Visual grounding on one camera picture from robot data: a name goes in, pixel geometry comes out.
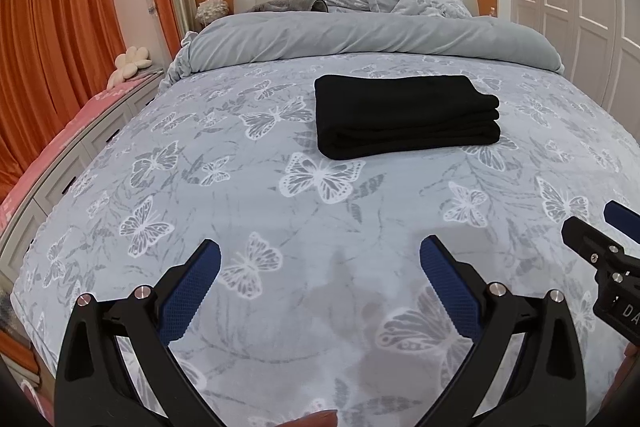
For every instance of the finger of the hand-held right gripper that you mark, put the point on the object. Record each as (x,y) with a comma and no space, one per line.
(622,217)
(582,237)

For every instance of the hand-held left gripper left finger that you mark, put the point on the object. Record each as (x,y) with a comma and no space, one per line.
(192,287)

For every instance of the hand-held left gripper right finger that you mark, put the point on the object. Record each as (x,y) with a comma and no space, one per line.
(447,287)

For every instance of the black pants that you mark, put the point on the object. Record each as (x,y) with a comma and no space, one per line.
(400,112)

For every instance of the person's right forearm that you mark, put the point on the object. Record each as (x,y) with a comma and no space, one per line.
(632,377)

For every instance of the butterfly print bedspread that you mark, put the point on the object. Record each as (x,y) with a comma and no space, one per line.
(250,217)

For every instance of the person's reddish clothing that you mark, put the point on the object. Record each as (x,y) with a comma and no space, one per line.
(316,419)

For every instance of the pink cloth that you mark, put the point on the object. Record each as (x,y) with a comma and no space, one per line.
(75,122)

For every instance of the white flower cushion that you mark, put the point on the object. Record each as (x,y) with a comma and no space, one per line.
(131,64)

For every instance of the grey duvet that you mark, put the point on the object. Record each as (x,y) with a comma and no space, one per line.
(350,34)

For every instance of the white feathery lamp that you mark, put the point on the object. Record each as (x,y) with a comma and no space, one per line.
(212,12)

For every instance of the dark grey blanket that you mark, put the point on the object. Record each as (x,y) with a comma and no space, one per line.
(290,3)

